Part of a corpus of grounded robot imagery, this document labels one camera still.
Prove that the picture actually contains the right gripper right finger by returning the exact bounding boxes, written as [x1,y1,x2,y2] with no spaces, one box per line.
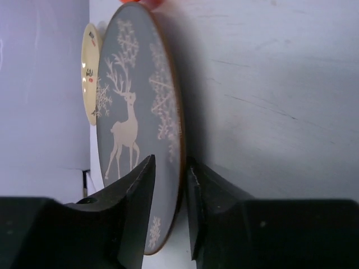
[186,157,358,268]

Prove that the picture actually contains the orange plate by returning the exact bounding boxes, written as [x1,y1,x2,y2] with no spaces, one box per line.
[119,0,165,10]

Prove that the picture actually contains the grey deer plate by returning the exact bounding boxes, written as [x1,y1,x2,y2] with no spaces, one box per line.
[96,2,185,255]

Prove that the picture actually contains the cream floral plate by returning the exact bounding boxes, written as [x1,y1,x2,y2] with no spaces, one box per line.
[81,23,103,126]

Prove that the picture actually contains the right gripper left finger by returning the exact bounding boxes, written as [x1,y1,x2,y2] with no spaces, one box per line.
[1,155,156,268]

